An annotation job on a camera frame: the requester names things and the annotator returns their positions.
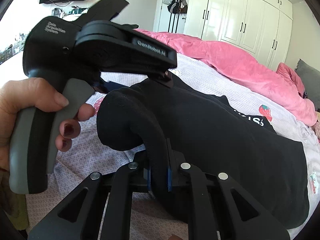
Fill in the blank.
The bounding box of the black printed shirt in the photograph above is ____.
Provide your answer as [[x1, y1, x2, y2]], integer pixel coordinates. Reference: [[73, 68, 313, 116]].
[[96, 74, 310, 232]]

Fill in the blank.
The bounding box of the white door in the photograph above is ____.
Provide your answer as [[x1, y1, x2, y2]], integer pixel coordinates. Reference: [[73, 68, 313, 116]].
[[153, 0, 193, 34]]

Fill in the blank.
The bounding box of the black hanging bag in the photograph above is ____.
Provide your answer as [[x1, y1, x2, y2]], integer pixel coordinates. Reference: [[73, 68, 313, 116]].
[[167, 0, 181, 15]]

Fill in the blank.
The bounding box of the black hanging strap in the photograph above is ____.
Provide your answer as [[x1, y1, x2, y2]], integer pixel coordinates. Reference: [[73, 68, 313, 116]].
[[169, 14, 181, 34]]

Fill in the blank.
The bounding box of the white wardrobe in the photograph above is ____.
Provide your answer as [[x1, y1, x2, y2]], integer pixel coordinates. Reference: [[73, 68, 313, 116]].
[[184, 0, 293, 69]]

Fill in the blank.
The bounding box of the pink plush blanket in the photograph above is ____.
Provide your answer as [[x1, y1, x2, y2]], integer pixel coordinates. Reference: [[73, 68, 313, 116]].
[[134, 28, 318, 127]]

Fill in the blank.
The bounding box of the row of toiletries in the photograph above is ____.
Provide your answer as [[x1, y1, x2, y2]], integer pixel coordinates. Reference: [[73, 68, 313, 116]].
[[51, 5, 88, 16]]

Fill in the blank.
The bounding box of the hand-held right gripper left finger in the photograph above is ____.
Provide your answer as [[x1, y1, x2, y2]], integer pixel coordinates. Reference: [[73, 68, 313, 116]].
[[27, 152, 152, 240]]

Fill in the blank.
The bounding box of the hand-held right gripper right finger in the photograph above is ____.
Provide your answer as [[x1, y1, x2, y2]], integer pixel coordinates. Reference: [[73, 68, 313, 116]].
[[166, 139, 290, 240]]

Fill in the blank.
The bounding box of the grey pillow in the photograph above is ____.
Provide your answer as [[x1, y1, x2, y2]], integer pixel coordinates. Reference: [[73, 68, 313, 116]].
[[295, 59, 320, 110]]

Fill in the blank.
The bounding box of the olive green cloth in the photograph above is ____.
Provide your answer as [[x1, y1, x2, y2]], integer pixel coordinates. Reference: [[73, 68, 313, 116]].
[[0, 169, 28, 232]]

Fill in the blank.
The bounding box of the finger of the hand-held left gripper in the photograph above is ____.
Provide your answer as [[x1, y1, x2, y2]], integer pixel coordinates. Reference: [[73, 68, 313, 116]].
[[94, 78, 131, 94], [75, 21, 178, 88]]

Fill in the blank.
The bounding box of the person's left hand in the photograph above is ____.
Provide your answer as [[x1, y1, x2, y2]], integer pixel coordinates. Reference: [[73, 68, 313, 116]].
[[0, 77, 96, 170]]

